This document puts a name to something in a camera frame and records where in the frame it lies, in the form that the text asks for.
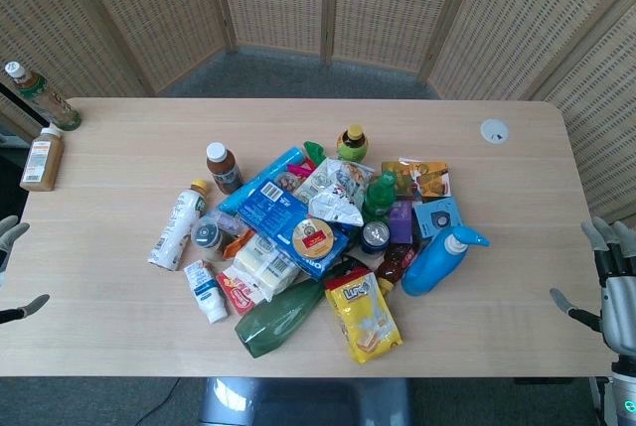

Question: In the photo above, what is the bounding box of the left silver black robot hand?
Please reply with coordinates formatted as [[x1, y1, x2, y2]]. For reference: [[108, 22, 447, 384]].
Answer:
[[0, 215, 51, 326]]

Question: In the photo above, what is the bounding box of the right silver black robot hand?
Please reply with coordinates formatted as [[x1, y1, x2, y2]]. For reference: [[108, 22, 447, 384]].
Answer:
[[549, 216, 636, 363]]

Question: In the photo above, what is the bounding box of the white milk tea bottle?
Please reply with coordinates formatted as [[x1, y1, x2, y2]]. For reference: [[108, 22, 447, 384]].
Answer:
[[147, 178, 210, 272]]

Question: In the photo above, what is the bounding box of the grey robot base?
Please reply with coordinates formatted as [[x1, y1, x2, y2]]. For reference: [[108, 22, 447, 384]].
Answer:
[[197, 375, 414, 426]]

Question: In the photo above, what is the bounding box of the brown juice bottle orange label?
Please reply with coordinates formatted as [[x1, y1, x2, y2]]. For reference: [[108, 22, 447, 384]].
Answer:
[[19, 126, 66, 193]]

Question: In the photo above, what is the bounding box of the tea bottle green label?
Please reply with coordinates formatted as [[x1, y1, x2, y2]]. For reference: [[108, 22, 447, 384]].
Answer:
[[3, 61, 82, 131]]

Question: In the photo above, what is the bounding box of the blue dolphin pump bottle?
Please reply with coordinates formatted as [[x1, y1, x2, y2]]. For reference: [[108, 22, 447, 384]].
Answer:
[[400, 224, 491, 297]]

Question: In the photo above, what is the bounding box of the brown drink bottle white cap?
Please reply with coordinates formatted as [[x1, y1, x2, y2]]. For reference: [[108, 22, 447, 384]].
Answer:
[[206, 142, 244, 197]]

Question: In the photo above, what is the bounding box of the dark red sauce bottle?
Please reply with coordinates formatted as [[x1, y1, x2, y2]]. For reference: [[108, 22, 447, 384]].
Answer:
[[375, 241, 421, 296]]

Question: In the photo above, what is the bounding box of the green soda bottle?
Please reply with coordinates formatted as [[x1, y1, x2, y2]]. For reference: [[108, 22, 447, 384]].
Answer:
[[361, 171, 398, 224]]

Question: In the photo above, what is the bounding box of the green label bottle yellow cap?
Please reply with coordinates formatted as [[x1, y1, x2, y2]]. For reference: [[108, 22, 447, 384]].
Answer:
[[336, 123, 373, 163]]

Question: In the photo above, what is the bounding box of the black side furniture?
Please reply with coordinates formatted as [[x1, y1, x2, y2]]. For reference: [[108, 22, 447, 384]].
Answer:
[[0, 81, 32, 221]]

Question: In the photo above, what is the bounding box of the light blue small box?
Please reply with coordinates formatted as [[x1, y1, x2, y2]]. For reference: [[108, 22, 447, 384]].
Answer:
[[412, 196, 464, 242]]

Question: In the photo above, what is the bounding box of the clear jar grey lid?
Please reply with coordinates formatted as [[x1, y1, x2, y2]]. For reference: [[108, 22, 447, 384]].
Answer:
[[191, 214, 225, 262]]

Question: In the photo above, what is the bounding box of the white blue squeeze tube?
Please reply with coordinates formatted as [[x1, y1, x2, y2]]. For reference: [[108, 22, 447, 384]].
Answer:
[[183, 259, 231, 325]]

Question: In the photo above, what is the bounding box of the orange small packet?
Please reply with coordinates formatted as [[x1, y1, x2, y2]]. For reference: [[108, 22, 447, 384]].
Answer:
[[221, 229, 254, 261]]

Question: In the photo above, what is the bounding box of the purple box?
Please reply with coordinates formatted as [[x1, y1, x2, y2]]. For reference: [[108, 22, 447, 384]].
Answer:
[[388, 200, 415, 244]]

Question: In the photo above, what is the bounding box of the gold orange snack packet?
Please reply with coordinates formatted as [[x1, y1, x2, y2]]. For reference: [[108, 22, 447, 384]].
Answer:
[[381, 157, 454, 199]]

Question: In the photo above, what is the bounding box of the red white snack packet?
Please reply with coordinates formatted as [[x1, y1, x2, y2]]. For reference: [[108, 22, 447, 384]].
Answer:
[[216, 266, 267, 317]]

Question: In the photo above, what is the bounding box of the dark blue drink can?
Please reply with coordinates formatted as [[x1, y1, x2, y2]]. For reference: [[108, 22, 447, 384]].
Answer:
[[360, 220, 393, 255]]

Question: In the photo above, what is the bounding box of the light blue roll package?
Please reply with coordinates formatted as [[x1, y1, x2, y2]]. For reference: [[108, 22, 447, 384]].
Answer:
[[218, 146, 305, 214]]

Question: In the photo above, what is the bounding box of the white cheese pack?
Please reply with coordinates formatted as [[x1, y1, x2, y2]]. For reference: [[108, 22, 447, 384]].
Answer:
[[233, 232, 302, 303]]

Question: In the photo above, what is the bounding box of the yellow wafer bag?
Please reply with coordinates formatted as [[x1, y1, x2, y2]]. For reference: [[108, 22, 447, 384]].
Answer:
[[324, 266, 403, 365]]

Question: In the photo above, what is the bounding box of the blue cookie box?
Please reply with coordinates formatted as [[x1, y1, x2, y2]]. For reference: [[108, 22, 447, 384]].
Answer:
[[236, 180, 350, 282]]

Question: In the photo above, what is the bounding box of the pink small packet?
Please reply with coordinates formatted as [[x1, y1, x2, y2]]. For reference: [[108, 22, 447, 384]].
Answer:
[[286, 159, 317, 178]]

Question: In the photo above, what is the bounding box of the white crumpled snack bag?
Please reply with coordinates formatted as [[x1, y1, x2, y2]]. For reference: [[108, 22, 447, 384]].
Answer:
[[292, 157, 375, 227]]

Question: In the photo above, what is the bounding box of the round gold red tin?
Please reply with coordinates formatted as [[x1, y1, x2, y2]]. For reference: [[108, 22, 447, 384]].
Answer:
[[291, 218, 335, 262]]

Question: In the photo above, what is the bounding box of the green plastic wrapper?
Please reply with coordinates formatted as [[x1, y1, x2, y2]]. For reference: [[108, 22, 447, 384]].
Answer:
[[303, 140, 328, 164]]

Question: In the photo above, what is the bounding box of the woven folding screen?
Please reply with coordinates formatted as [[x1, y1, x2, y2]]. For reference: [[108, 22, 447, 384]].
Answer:
[[0, 0, 636, 228]]

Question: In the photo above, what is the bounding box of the white table cable grommet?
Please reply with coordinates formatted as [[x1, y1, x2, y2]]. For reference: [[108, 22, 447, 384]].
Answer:
[[480, 118, 512, 146]]

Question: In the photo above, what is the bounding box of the black floor cable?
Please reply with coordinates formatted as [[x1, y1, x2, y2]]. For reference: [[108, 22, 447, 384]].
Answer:
[[146, 376, 181, 426]]

